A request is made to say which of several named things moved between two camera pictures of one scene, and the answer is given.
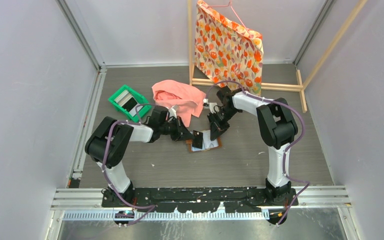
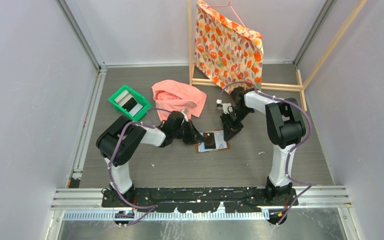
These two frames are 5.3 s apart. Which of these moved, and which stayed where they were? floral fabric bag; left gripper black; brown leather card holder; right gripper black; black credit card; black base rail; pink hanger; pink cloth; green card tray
Moved: left gripper black; brown leather card holder; black credit card; right gripper black
Stayed: floral fabric bag; pink hanger; pink cloth; green card tray; black base rail
